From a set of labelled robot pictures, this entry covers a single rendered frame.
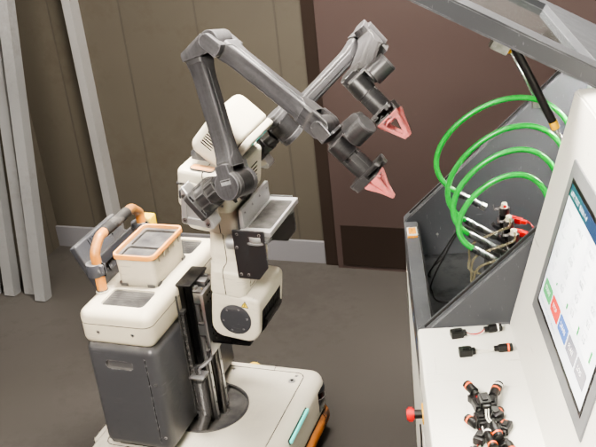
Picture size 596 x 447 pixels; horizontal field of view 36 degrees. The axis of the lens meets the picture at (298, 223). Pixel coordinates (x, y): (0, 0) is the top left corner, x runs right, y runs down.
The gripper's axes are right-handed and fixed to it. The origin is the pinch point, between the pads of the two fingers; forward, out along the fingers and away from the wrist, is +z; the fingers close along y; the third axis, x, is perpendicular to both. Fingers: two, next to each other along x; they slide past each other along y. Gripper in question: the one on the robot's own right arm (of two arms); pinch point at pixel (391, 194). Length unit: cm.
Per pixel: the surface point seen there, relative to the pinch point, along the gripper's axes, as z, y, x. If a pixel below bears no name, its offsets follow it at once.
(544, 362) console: 40, 19, -45
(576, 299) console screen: 30, 36, -52
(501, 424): 40, 8, -58
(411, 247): 19.4, -20.8, 25.6
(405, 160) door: 21, -72, 179
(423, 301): 25.7, -14.1, -4.6
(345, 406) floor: 60, -116, 69
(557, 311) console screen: 33, 29, -45
